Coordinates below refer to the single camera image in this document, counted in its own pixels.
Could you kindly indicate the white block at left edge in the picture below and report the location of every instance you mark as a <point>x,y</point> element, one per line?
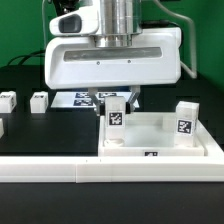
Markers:
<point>1,128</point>

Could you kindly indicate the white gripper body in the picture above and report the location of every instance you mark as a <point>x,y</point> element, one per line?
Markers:
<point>75,62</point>

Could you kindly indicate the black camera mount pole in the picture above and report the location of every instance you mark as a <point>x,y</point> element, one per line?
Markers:
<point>64,6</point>

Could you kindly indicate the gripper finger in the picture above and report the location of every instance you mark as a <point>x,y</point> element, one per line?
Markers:
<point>100,107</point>
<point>135,92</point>

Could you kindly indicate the white square table top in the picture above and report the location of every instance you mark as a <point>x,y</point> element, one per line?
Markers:
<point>148,134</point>

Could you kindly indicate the white L-shaped obstacle fence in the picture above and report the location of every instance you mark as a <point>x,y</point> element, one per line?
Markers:
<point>209,168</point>

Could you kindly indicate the white marker plate with tags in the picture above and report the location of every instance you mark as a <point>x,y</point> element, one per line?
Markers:
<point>82,99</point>

